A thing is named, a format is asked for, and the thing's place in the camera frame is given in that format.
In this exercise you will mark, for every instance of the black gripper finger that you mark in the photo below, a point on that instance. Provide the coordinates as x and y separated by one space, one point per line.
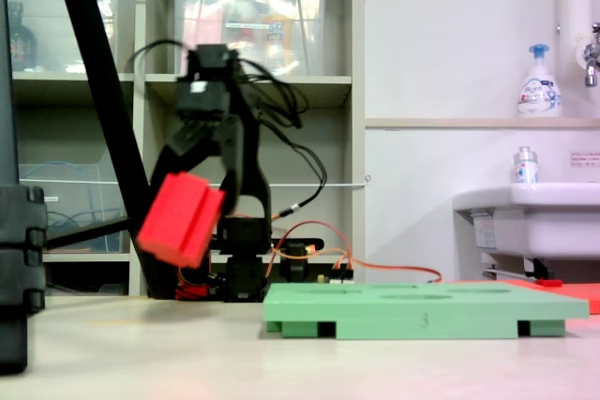
187 147
234 156

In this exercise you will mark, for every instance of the dark glass bottle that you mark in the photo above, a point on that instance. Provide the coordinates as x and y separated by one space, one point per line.
21 44

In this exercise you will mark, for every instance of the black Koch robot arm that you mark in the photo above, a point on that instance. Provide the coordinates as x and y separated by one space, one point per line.
255 175

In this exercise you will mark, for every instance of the small clear sanitizer bottle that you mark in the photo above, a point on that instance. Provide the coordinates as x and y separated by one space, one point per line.
524 168

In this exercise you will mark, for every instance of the wall notice label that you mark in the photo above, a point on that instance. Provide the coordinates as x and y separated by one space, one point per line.
585 159

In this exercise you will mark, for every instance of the red cross columnar block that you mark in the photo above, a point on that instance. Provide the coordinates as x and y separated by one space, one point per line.
173 217

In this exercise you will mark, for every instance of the beige shelf unit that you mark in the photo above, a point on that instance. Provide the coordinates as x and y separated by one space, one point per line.
356 91

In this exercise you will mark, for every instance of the white foam soap pump bottle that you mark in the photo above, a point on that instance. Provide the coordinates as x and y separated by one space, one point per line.
539 91

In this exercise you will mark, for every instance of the white wash basin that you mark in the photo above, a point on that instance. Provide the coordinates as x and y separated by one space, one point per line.
539 222

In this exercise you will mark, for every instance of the metal water tap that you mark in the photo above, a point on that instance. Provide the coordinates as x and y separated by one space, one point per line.
591 58

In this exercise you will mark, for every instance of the green shape hole board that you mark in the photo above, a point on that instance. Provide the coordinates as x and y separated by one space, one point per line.
422 311

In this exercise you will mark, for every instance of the yellow bottle in bin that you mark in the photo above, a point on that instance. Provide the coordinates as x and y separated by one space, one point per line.
277 30

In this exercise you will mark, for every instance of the large clear plastic bin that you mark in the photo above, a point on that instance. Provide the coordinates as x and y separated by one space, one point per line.
309 34

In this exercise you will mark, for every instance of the black tripod leg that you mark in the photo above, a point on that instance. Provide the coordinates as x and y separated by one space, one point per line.
94 44
7 67

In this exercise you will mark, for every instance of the red arm base mount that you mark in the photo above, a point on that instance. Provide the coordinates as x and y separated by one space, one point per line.
190 290

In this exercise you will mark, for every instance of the large orange flat block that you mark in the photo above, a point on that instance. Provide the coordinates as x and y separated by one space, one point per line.
581 294

